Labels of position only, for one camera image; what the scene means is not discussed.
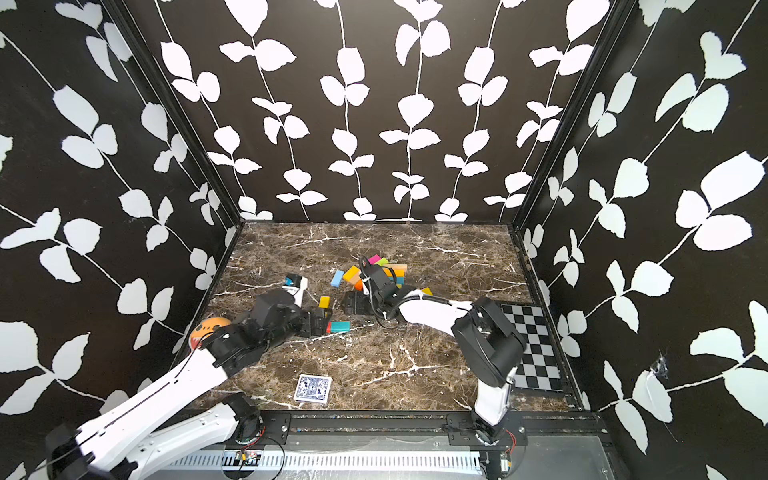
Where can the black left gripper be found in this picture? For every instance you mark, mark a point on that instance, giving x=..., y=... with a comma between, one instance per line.
x=309, y=329

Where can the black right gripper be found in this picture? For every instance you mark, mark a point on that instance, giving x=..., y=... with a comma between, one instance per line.
x=358, y=309

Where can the teal block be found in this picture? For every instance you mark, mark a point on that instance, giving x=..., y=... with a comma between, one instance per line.
x=340, y=326

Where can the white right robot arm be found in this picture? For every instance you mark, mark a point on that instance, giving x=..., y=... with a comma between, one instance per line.
x=492, y=346

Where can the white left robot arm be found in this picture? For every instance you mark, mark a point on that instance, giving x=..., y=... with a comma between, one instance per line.
x=101, y=444

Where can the natural wood long block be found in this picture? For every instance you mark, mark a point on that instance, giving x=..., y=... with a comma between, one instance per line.
x=398, y=267

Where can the amber yellow short block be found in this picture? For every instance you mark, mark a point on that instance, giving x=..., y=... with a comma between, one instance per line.
x=352, y=275

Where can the light blue block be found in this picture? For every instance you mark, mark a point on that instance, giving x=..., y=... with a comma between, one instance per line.
x=337, y=279

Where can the blue playing card box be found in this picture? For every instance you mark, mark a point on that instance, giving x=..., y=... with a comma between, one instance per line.
x=313, y=389

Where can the orange plush toy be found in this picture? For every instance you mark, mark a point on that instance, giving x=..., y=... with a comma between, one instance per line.
x=206, y=328

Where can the black white checkerboard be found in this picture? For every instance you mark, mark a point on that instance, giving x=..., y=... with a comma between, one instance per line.
x=539, y=369

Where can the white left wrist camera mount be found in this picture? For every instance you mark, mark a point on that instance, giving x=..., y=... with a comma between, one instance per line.
x=296, y=285

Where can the black metal base rail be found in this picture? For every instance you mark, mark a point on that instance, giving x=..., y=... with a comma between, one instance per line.
x=457, y=427

